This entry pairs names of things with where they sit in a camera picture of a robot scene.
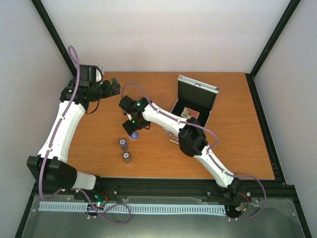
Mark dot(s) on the black aluminium frame rail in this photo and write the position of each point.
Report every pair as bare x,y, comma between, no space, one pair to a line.
204,189

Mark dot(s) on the light blue slotted cable duct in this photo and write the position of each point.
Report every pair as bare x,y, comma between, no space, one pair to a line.
138,209

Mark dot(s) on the left green lit circuit board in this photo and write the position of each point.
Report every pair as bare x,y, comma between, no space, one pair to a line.
100,200

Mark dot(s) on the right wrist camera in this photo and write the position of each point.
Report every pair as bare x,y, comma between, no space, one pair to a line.
126,104

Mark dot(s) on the red playing card deck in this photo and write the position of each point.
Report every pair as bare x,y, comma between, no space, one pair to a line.
188,113

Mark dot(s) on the purple chip stack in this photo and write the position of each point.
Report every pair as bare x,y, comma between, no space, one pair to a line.
126,157
123,144

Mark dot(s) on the aluminium poker case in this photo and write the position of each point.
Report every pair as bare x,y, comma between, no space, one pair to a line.
195,95

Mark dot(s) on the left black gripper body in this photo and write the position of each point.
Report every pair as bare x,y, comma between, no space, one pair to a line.
104,93

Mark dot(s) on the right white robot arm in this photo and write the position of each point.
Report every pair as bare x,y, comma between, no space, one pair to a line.
191,137

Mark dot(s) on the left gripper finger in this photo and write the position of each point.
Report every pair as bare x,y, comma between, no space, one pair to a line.
115,82
116,89

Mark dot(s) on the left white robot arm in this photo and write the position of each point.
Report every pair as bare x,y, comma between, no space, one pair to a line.
50,165

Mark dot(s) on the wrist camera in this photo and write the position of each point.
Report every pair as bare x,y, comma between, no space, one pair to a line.
126,104
91,73

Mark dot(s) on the blue small blind button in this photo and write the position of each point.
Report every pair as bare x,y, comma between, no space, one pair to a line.
134,136

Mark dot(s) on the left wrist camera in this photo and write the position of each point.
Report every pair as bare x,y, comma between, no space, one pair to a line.
91,73

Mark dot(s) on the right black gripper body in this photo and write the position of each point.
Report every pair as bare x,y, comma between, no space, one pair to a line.
136,125

